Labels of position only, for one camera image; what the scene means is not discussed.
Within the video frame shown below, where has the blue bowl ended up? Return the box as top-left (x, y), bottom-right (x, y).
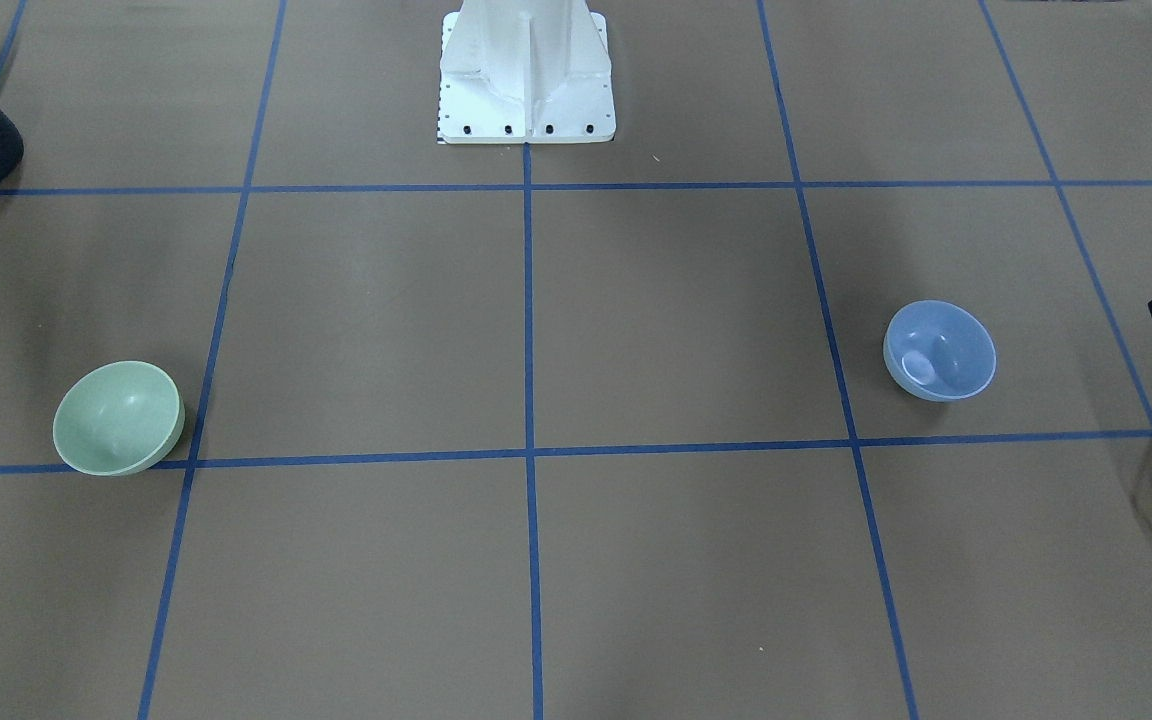
top-left (882, 300), bottom-right (998, 404)

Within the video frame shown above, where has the green bowl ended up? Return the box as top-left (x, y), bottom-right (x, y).
top-left (51, 361), bottom-right (185, 477)

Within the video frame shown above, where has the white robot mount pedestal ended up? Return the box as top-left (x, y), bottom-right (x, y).
top-left (435, 1), bottom-right (617, 145)

